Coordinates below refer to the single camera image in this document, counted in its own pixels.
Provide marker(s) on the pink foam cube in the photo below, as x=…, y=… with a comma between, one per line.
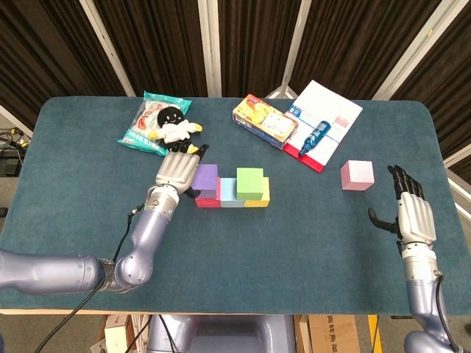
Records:
x=358, y=174

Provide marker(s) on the dark brown curtain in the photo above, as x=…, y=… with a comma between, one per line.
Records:
x=165, y=44

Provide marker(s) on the green foam cube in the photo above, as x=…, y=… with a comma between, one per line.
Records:
x=250, y=184

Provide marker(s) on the brown cardboard box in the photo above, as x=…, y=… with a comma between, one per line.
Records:
x=331, y=334

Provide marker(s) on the black white plush doll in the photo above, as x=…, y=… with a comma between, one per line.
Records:
x=173, y=130

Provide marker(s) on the grey robot torso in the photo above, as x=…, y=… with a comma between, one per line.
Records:
x=228, y=338

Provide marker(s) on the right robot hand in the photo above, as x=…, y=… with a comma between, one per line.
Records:
x=417, y=220

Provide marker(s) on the teal snack bag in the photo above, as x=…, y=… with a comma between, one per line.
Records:
x=138, y=138

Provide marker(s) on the white red carton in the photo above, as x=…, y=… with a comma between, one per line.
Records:
x=116, y=338

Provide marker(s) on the purple foam cube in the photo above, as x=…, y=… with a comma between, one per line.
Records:
x=206, y=176

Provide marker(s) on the light blue foam cube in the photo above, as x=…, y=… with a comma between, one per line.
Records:
x=228, y=189

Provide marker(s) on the white red book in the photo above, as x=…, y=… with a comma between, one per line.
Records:
x=324, y=103

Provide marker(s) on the teal felt table mat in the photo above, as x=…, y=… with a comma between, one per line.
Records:
x=257, y=257

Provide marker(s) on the yellow foam cube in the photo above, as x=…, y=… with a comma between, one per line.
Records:
x=257, y=203

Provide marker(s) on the yellow table leg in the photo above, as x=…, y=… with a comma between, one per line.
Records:
x=374, y=342

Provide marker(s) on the blue bottle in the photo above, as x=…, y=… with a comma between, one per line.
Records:
x=314, y=138

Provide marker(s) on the white frame post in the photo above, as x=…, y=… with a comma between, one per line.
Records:
x=209, y=48
x=426, y=34
x=107, y=48
x=296, y=36

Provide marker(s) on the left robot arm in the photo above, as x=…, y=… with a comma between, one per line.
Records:
x=55, y=274

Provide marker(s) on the red foam cube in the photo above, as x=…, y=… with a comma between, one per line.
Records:
x=208, y=203

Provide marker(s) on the yellow blue cookie box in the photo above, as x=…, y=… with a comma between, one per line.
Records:
x=265, y=121

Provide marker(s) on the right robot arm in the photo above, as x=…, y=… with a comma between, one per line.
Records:
x=423, y=294

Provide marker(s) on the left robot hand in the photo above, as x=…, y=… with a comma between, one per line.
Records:
x=176, y=171

